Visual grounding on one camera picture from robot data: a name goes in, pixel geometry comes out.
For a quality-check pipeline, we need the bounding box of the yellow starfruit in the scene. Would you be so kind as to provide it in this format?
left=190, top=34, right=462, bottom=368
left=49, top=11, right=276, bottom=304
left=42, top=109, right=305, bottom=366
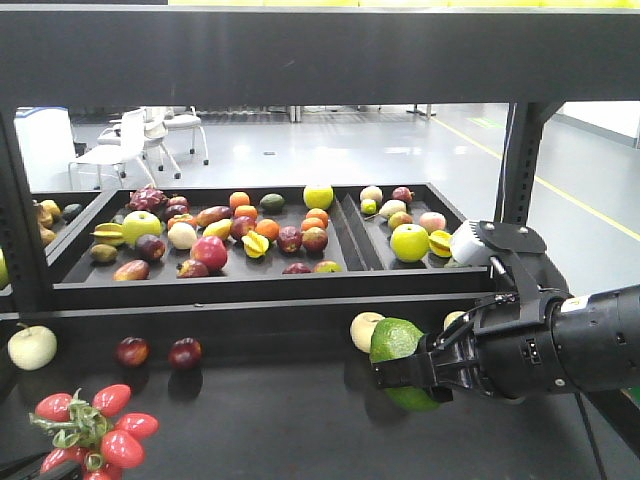
left=241, top=230, right=271, bottom=259
left=429, top=230, right=452, bottom=258

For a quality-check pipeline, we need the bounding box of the dark red plum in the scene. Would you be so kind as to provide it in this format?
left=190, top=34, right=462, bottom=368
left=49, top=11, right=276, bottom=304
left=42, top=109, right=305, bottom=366
left=115, top=337, right=150, bottom=368
left=168, top=337, right=202, bottom=370

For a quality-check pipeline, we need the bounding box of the purple dragon fruit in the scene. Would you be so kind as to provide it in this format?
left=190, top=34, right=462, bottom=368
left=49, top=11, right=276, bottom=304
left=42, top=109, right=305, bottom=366
left=127, top=184, right=168, bottom=212

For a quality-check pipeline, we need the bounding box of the yellow green apple back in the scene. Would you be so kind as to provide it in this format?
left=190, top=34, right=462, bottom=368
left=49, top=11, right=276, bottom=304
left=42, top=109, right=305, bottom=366
left=303, top=185, right=334, bottom=210

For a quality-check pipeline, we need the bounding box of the green avocado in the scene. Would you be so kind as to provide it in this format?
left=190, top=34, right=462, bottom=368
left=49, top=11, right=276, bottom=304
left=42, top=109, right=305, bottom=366
left=369, top=317, right=440, bottom=412

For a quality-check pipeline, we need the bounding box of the dark red plum left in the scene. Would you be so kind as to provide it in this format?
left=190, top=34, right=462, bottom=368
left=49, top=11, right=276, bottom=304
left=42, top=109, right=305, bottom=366
left=115, top=337, right=150, bottom=368

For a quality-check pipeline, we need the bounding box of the big green apple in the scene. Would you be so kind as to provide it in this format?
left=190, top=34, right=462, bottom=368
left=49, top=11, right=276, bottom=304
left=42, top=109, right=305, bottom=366
left=390, top=224, right=430, bottom=263
left=122, top=211, right=163, bottom=247

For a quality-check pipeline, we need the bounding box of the dark red plum right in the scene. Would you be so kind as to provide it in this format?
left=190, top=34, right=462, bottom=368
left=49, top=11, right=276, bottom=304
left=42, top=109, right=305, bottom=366
left=168, top=337, right=202, bottom=370

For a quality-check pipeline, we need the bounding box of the dark produce display stand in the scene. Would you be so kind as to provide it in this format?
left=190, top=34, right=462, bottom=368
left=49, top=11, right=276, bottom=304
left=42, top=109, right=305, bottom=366
left=1, top=5, right=639, bottom=479

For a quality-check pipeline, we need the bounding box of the white office chair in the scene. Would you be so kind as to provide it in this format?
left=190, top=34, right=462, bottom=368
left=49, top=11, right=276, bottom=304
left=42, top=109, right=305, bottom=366
left=67, top=107, right=155, bottom=190

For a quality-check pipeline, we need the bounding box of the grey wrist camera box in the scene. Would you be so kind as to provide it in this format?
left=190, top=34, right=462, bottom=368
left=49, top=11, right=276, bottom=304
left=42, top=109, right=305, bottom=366
left=450, top=220, right=492, bottom=267

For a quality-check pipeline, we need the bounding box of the pale pear right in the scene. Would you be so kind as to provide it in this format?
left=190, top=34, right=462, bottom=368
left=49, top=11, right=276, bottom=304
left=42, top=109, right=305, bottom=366
left=443, top=311, right=465, bottom=330

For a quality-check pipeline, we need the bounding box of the big green apple left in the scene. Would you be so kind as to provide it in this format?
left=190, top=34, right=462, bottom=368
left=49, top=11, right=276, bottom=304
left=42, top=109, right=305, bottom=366
left=122, top=211, right=163, bottom=247

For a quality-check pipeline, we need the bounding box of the yellow starfruit centre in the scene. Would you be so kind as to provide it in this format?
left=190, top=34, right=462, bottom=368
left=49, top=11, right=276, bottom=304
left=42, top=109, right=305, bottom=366
left=241, top=230, right=271, bottom=259

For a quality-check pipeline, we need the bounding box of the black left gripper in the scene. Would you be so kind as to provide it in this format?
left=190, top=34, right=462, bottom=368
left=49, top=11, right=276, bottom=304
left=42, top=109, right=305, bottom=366
left=1, top=449, right=83, bottom=480

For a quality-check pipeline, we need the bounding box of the red cherry tomato bunch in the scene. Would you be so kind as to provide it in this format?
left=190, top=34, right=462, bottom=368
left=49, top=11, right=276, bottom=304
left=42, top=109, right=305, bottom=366
left=29, top=384, right=160, bottom=479

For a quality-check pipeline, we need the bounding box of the pale pear centre back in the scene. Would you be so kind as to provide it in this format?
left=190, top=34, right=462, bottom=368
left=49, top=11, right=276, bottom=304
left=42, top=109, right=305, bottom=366
left=350, top=312, right=385, bottom=353

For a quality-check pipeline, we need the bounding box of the yellow starfruit right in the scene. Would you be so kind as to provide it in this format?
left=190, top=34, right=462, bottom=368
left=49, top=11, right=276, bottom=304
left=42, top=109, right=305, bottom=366
left=429, top=230, right=452, bottom=258

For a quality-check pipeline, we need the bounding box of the big red apple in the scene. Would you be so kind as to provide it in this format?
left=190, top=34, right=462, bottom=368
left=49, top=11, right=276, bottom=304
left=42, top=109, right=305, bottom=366
left=190, top=236, right=228, bottom=273

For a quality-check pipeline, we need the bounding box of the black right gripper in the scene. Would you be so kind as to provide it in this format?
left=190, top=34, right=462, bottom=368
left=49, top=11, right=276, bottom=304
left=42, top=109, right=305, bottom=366
left=371, top=220, right=575, bottom=403

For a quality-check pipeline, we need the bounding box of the big green apple right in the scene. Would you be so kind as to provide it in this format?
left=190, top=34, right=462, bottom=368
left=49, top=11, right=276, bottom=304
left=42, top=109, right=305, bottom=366
left=390, top=224, right=430, bottom=263

